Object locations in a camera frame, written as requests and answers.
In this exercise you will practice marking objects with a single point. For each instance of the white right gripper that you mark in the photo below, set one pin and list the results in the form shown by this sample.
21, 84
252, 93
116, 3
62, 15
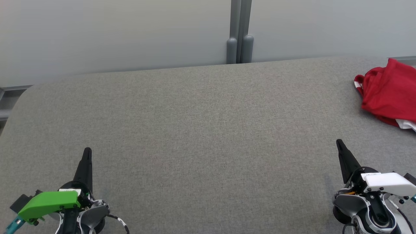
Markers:
386, 182

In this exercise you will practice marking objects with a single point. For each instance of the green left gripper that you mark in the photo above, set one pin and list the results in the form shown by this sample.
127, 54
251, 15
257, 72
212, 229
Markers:
48, 201

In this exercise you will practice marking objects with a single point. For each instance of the red jersey with white sleeves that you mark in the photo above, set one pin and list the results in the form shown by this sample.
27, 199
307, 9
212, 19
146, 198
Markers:
390, 94

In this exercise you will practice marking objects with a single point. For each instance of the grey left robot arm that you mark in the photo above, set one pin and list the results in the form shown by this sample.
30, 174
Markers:
94, 214

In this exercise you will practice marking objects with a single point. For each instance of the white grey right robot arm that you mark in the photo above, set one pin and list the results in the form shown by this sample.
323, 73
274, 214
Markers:
373, 213

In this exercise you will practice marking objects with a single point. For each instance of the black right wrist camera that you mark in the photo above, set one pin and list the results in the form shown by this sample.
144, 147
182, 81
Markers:
411, 178

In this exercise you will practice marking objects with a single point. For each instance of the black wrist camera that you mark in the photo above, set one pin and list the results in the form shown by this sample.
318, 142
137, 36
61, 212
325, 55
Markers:
411, 178
19, 203

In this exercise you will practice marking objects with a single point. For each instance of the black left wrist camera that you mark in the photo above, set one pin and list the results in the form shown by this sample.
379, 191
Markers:
19, 203

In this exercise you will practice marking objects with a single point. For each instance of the grey metal partition post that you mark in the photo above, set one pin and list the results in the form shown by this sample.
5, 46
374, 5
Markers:
240, 32

